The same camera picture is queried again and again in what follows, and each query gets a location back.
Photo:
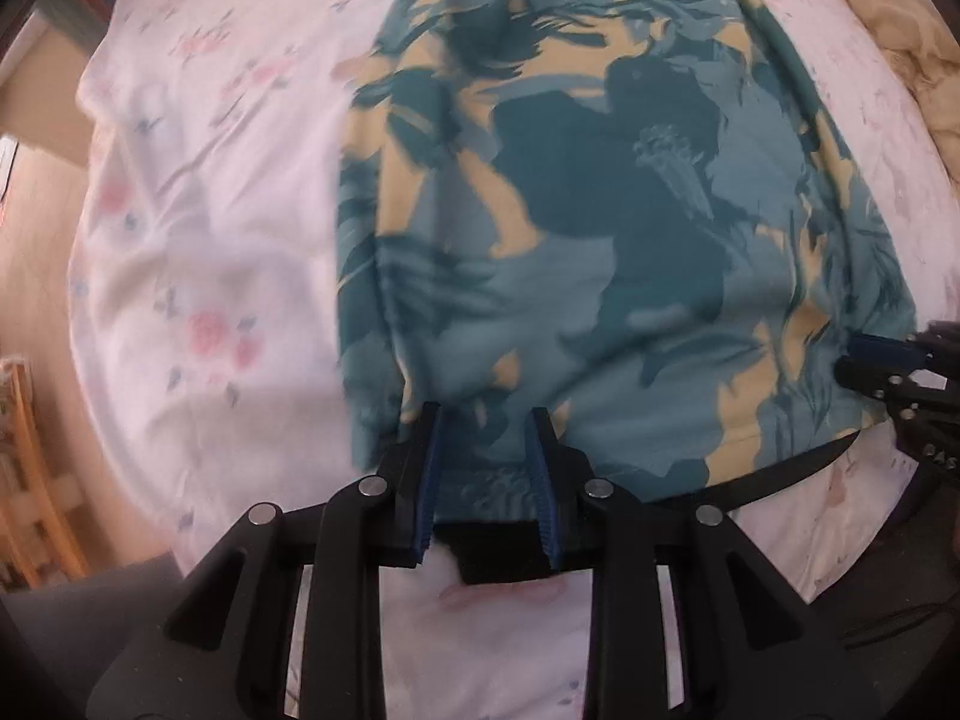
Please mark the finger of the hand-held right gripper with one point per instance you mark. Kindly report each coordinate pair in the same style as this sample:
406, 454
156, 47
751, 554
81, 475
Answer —
862, 376
874, 350

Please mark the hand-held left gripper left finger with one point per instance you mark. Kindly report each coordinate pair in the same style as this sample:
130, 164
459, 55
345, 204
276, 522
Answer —
429, 480

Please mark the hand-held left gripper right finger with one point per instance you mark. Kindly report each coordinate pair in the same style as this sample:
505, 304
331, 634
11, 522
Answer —
541, 495

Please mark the teal floral print pants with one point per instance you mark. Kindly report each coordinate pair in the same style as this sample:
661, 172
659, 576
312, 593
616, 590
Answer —
570, 240

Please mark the yellow printed blanket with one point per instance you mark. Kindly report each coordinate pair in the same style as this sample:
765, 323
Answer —
915, 37

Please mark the white floral bed sheet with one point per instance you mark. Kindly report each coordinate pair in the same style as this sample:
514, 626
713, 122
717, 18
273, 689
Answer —
225, 202

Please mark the wooden slatted furniture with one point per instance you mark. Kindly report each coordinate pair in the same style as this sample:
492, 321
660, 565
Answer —
37, 465

